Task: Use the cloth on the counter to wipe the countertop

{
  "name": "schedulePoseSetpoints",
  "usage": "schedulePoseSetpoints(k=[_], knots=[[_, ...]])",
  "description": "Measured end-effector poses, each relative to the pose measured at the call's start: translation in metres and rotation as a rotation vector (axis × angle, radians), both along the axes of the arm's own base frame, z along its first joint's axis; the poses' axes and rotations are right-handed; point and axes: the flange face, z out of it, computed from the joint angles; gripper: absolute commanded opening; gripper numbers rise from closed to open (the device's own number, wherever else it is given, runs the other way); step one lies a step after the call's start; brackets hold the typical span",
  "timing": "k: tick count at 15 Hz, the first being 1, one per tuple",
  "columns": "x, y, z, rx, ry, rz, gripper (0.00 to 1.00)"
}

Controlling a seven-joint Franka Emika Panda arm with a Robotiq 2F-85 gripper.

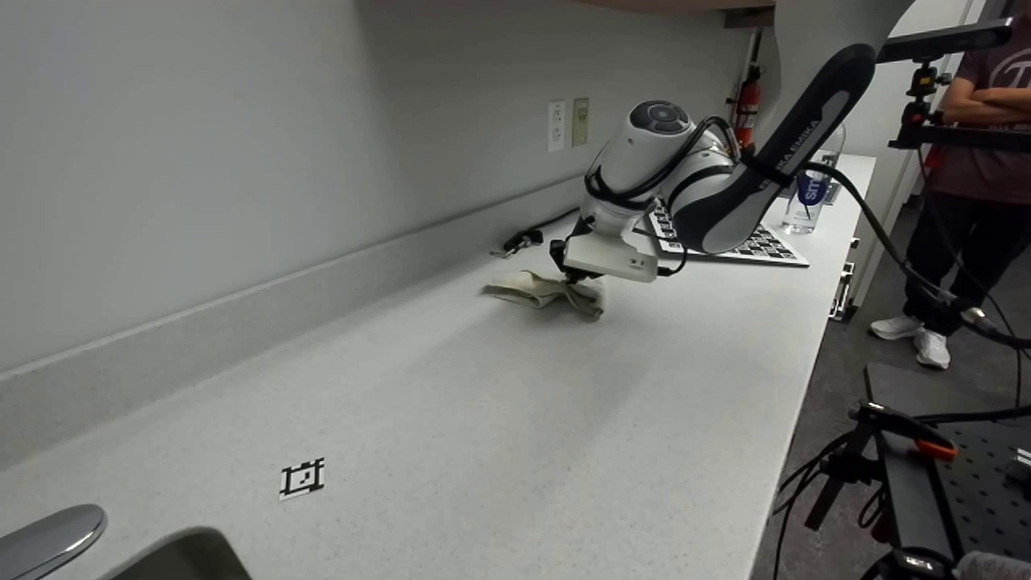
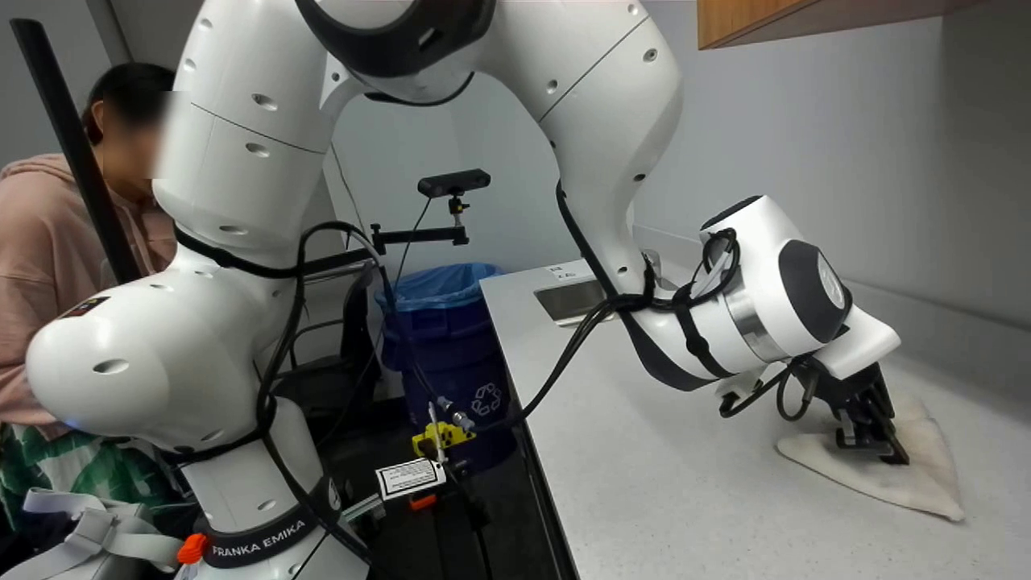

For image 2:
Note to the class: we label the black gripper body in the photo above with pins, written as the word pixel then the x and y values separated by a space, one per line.
pixel 856 395

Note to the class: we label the beige wiping cloth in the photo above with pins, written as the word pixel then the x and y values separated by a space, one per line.
pixel 922 483

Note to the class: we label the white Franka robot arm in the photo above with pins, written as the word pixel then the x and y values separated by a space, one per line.
pixel 163 365

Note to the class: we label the steel sink basin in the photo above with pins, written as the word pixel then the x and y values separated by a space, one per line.
pixel 567 298

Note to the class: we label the yellow clamp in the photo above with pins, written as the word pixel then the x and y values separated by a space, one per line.
pixel 442 436

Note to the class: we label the blue recycling bin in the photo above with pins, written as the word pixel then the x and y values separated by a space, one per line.
pixel 447 343

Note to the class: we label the white label tag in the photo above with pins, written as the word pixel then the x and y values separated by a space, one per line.
pixel 407 478

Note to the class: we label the orange knob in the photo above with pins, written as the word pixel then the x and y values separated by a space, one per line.
pixel 191 548

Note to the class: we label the green patterned fabric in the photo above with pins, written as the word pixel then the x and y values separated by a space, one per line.
pixel 66 472

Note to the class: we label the standing person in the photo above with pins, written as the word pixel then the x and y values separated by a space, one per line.
pixel 38 258

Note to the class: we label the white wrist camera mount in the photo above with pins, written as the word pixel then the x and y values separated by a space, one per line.
pixel 872 343

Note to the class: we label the wooden wall cabinet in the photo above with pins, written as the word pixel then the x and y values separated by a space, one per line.
pixel 752 16

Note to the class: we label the small black camera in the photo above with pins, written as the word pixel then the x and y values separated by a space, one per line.
pixel 453 183

